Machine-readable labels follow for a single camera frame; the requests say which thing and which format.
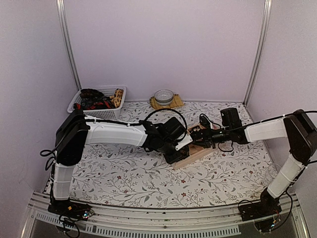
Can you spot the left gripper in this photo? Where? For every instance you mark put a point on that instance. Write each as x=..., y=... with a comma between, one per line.
x=171, y=160

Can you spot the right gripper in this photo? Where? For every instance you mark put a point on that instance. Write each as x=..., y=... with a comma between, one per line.
x=208, y=140

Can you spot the wooden compartment box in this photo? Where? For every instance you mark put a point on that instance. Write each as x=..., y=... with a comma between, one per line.
x=195, y=152

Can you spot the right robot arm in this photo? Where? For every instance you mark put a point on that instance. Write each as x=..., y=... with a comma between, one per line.
x=296, y=127

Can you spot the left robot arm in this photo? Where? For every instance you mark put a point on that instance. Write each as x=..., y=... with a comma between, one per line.
x=170, y=138

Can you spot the rolled dark patterned tie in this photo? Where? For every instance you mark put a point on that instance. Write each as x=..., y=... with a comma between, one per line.
x=196, y=128

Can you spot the yellow woven mat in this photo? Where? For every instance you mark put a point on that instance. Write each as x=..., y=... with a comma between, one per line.
x=176, y=102

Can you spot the floral tablecloth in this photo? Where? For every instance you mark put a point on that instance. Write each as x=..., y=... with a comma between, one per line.
x=125, y=175

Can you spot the clear drinking glass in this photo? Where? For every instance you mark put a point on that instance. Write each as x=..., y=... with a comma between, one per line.
x=270, y=173

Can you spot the yellow spotted tie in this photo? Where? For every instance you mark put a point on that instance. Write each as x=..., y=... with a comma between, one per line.
x=117, y=97

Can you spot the dark red patterned tie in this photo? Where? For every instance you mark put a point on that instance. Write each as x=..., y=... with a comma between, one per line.
x=92, y=99

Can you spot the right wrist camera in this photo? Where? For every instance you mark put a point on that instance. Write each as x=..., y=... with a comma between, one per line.
x=204, y=121

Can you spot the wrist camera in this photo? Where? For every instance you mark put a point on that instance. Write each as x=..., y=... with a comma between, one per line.
x=204, y=121
x=183, y=142

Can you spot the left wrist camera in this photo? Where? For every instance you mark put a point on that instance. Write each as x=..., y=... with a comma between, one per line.
x=183, y=142

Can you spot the front metal rail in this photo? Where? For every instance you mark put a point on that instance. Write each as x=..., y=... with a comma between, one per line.
x=203, y=222

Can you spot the right metal frame post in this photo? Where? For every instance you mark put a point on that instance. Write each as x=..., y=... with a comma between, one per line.
x=259, y=51

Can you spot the metal frame post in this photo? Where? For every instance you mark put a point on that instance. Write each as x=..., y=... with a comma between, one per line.
x=259, y=51
x=67, y=41

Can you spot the left metal frame post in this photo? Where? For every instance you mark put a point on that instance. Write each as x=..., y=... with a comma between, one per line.
x=67, y=41

